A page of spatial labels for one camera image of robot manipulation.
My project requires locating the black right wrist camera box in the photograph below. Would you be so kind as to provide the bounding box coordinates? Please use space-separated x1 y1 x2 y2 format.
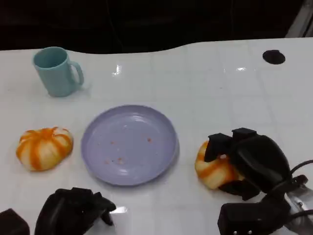
217 194 292 235

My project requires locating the orange white toy bread roll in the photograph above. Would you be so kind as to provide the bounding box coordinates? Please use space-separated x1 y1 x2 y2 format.
16 126 74 172
195 141 245 190

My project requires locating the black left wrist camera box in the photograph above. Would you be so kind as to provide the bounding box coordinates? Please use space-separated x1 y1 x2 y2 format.
0 208 30 235

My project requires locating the grey metal frame post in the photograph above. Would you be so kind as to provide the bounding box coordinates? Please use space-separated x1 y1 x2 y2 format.
287 0 313 38

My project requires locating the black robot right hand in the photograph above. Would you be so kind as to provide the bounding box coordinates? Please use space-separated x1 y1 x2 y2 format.
204 127 291 202

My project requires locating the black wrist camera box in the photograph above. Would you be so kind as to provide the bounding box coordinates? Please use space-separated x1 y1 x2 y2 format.
217 194 292 235
0 208 30 235

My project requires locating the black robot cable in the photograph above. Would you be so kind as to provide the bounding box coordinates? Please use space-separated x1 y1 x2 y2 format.
265 159 313 199
289 209 313 221

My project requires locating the lilac plate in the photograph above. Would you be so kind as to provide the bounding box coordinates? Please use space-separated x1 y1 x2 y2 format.
81 104 180 187

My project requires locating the black round table grommet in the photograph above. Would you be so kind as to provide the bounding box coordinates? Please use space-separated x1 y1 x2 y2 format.
262 49 286 65

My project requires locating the pale green mug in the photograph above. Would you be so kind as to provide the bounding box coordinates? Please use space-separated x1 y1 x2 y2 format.
32 47 85 97

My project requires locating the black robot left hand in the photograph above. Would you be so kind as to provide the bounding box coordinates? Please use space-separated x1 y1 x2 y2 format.
34 187 116 235

